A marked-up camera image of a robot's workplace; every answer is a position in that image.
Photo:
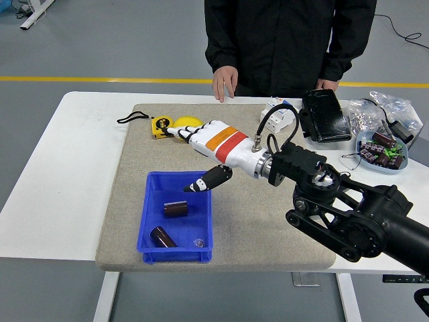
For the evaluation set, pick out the grey-brown mat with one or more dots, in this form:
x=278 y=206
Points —
x=251 y=218

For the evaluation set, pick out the small clear plastic piece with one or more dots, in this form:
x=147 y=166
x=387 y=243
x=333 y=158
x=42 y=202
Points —
x=199 y=242

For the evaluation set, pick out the person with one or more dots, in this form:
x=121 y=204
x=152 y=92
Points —
x=285 y=40

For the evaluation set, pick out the yellow lemon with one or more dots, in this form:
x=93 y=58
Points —
x=187 y=121

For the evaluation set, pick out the short dark brown battery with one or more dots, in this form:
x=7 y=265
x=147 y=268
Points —
x=175 y=208

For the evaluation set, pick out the grey metal table bracket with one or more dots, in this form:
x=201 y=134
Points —
x=305 y=279

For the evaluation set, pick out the long dark brown battery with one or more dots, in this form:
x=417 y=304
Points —
x=162 y=237

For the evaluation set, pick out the light blue bowl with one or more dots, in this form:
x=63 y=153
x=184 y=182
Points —
x=385 y=169

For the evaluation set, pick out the green plastic pieces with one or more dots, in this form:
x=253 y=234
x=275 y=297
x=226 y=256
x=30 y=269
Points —
x=390 y=151

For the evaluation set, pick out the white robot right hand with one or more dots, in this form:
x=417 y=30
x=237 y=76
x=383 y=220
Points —
x=224 y=141

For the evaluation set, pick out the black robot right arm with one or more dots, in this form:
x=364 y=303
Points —
x=301 y=161

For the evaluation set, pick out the clear bag of blue parts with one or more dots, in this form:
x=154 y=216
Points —
x=399 y=107

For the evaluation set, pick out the blue plastic box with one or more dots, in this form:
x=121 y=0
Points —
x=201 y=214

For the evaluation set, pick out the black power adapter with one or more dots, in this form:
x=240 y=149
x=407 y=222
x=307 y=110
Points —
x=402 y=131

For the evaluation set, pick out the white table leg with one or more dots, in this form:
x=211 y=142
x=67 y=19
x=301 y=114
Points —
x=348 y=298
x=105 y=298

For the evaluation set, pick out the person's left hand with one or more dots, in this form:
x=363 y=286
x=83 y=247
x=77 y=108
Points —
x=326 y=84

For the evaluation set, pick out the person's right hand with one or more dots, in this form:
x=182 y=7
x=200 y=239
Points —
x=224 y=80

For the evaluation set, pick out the black table control panel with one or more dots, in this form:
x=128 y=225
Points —
x=400 y=279

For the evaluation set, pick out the black case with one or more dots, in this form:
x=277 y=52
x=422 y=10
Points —
x=323 y=114

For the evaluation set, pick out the blue background object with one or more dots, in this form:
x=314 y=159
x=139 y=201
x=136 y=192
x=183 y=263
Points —
x=4 y=5

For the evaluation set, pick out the white circuit breaker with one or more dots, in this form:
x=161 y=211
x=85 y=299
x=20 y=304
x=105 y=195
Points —
x=279 y=120

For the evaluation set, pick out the white background table foot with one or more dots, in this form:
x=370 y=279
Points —
x=33 y=16

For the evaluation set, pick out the clear bag of metal nuts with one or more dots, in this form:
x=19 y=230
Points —
x=362 y=115

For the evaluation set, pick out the white table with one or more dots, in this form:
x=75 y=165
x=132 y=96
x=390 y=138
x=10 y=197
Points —
x=67 y=167

